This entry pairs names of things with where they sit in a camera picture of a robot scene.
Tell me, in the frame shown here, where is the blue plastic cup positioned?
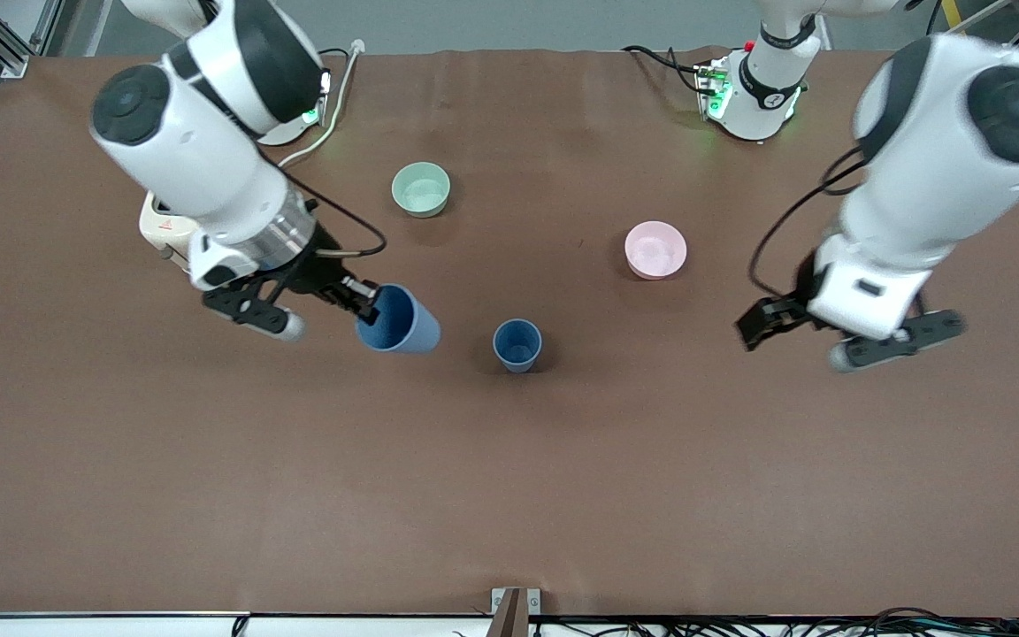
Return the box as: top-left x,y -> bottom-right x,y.
356,283 -> 441,355
493,318 -> 543,373

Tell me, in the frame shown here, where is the cream white toaster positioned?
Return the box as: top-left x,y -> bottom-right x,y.
139,190 -> 206,268

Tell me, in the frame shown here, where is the green bowl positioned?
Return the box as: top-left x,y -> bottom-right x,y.
390,162 -> 452,219

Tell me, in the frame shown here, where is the pink bowl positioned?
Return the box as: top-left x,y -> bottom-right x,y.
624,221 -> 688,280

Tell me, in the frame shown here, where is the brown table cover mat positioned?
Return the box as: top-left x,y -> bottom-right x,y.
0,46 -> 1019,618

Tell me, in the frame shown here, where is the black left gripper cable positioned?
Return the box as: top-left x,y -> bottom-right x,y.
748,146 -> 870,298

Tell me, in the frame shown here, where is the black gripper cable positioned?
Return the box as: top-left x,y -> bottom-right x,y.
748,146 -> 870,298
284,173 -> 387,258

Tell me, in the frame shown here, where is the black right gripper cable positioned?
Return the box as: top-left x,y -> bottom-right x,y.
284,173 -> 387,258

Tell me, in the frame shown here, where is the white toaster power cable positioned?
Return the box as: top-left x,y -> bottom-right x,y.
278,39 -> 365,169

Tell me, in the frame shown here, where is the black left arm base cable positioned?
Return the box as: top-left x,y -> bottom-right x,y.
622,44 -> 716,95

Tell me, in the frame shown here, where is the black cable tangle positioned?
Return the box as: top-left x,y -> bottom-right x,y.
531,606 -> 1019,637

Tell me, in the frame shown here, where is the grey metal camera mount bracket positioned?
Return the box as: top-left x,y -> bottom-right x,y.
487,587 -> 542,637

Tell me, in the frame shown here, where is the white table edge rail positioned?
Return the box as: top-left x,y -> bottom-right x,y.
0,612 -> 494,637

